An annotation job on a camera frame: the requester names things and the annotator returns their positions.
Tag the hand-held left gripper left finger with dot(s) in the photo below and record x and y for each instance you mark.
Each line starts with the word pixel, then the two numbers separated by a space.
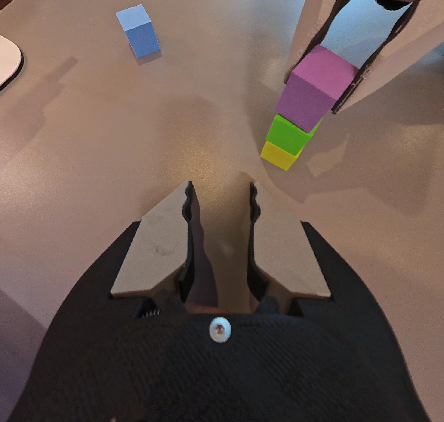
pixel 156 252

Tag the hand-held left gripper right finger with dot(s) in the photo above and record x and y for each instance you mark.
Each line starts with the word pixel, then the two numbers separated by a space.
pixel 288 255

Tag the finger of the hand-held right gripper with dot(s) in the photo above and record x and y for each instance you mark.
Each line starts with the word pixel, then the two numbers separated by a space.
pixel 312 12
pixel 402 54

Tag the purple foam cube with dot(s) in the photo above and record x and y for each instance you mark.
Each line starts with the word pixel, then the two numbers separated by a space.
pixel 312 88

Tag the yellow foam cube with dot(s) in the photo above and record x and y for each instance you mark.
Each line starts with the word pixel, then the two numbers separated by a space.
pixel 277 158

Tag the green foam cube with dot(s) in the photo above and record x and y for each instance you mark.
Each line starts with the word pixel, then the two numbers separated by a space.
pixel 288 135

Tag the light blue foam cube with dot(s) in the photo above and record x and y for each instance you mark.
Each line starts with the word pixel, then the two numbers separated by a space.
pixel 138 29

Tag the white document stand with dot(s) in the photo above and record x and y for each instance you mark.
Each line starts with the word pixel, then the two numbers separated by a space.
pixel 8 61

